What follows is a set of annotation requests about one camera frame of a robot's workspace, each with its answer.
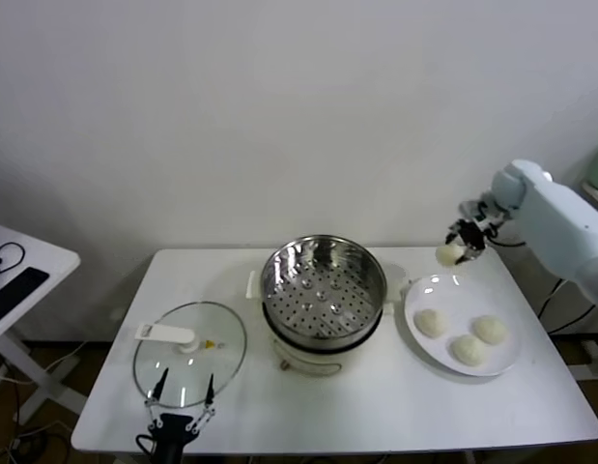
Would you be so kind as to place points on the white round plate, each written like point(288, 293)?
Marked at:
point(414, 304)

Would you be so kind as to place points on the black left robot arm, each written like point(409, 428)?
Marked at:
point(169, 452)

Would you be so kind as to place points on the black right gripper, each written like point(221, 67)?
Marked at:
point(472, 237)

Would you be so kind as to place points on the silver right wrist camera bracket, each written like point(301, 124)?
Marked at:
point(479, 210)

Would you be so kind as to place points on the white steamed baozi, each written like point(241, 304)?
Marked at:
point(490, 330)
point(467, 349)
point(430, 323)
point(447, 255)

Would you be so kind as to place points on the white electric cooker pot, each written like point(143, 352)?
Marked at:
point(322, 362)

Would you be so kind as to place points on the black keyboard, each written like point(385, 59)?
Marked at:
point(18, 290)

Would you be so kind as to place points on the white folding side table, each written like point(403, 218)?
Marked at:
point(42, 251)

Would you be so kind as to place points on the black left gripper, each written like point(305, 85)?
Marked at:
point(174, 424)

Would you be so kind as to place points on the stainless steel steamer basket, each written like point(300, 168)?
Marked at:
point(366, 275)

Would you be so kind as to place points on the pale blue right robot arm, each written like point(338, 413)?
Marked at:
point(559, 222)

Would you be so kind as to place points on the white shelf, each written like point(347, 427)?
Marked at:
point(593, 189)

